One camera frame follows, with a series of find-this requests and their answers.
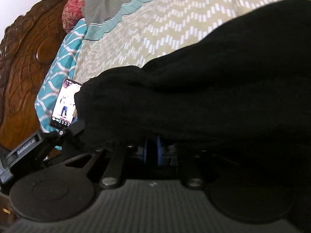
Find black pants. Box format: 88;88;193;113
74;0;310;228

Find smartphone with lit screen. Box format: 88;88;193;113
50;78;82;129

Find teal patterned pillow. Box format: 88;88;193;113
34;18;88;151

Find carved wooden headboard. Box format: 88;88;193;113
1;0;67;150

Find patterned bedsheet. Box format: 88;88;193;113
73;0;279;83

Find red floral quilt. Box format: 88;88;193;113
62;0;84;33

